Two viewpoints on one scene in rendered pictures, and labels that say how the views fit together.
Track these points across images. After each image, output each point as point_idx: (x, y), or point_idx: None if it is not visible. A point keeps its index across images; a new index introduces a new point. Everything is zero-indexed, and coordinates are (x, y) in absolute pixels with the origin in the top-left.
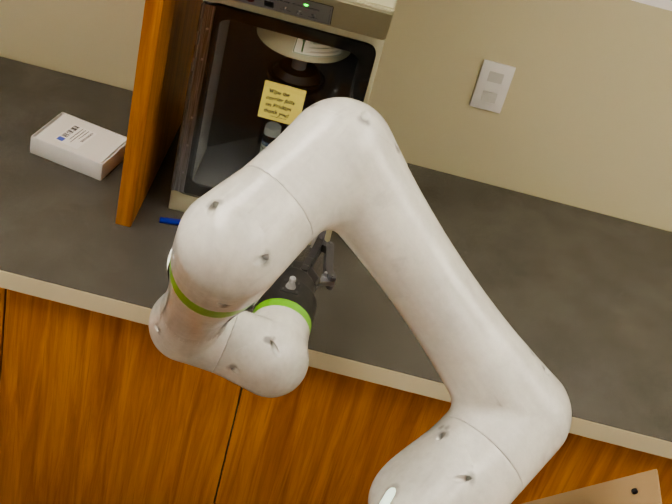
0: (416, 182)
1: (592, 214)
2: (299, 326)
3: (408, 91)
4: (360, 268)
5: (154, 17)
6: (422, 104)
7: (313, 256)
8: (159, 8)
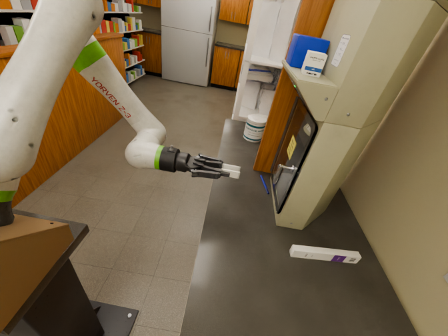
0: (369, 276)
1: None
2: (148, 151)
3: (414, 239)
4: (269, 238)
5: (276, 91)
6: (416, 252)
7: (205, 167)
8: (277, 87)
